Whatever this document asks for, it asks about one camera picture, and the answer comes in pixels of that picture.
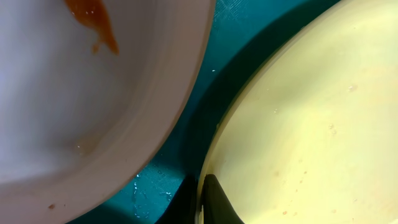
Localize light green plate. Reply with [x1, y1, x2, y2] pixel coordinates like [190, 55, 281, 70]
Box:
[201, 0, 397, 224]

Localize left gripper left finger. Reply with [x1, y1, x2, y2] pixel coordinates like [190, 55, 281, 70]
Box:
[155, 175, 198, 224]

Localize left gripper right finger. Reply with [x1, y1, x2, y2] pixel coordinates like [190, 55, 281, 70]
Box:
[201, 174, 244, 224]

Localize white plate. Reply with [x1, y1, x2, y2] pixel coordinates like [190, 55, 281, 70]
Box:
[1, 0, 215, 223]

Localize teal plastic tray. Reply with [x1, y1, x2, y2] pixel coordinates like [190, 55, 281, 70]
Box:
[76, 0, 335, 223]

